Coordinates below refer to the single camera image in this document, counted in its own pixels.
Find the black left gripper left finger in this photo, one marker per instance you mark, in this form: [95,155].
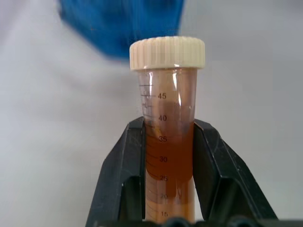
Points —
[120,170]

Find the amber liquid test tube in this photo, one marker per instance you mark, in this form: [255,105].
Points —
[169,151]

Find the blue test tube rack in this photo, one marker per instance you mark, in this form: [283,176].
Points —
[123,23]

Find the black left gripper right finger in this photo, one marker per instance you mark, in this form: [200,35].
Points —
[220,170]

